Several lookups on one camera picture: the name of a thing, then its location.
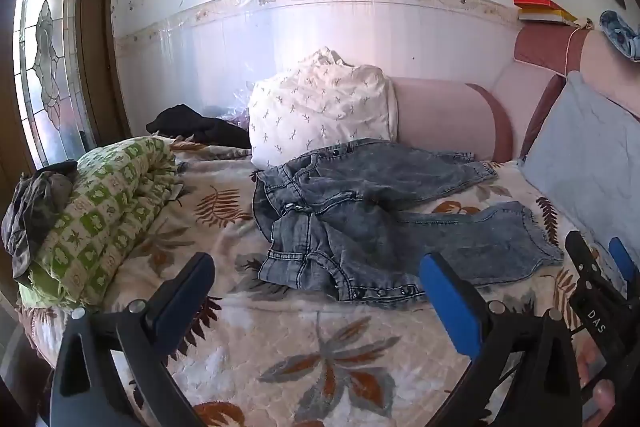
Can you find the pink sofa backrest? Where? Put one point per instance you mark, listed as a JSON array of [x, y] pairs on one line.
[[440, 112]]

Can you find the yellow book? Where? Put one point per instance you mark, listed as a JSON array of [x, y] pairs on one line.
[[545, 16]]

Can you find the black cloth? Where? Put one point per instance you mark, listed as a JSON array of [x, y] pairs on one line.
[[200, 127]]

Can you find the grey-blue denim pants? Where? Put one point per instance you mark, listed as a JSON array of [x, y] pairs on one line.
[[350, 217]]

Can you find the leaf-print bed blanket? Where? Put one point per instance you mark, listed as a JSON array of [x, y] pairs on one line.
[[280, 347]]

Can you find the dark grey cloth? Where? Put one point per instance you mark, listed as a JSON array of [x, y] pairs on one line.
[[30, 212]]

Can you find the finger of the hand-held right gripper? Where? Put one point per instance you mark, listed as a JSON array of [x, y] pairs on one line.
[[625, 267], [587, 287]]

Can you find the stained glass wooden door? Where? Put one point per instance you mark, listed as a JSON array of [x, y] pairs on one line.
[[50, 47]]

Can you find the red book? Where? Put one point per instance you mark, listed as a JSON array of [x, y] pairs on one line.
[[532, 2]]

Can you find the green patterned rolled blanket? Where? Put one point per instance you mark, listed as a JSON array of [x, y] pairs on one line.
[[100, 217]]

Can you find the blue patterned cloth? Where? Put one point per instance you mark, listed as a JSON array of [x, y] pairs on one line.
[[620, 34]]

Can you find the clear purple plastic bag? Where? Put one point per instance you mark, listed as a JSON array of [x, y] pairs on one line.
[[232, 109]]

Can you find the light blue cushion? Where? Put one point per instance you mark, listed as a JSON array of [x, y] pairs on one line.
[[585, 157]]

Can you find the white twig-print pillow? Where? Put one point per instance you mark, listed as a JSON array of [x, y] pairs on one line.
[[320, 107]]

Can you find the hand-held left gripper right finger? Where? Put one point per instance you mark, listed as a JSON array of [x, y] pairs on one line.
[[452, 307]]

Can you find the person's right hand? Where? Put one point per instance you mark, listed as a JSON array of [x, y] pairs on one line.
[[595, 382]]

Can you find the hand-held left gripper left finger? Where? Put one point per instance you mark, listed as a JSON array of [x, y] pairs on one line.
[[190, 292]]

